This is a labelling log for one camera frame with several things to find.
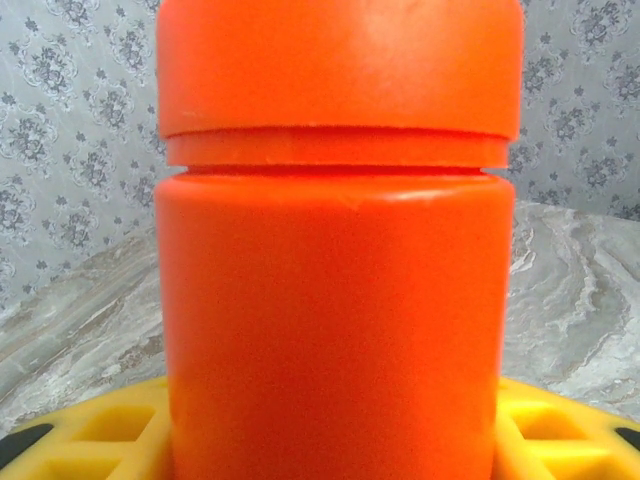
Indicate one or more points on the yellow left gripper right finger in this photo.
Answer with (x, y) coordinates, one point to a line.
(560, 440)

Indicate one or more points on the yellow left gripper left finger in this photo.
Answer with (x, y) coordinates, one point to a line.
(90, 440)

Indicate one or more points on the orange pill bottle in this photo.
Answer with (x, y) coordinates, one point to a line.
(335, 325)

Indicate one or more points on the orange bottle cap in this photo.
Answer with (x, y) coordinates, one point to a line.
(340, 65)

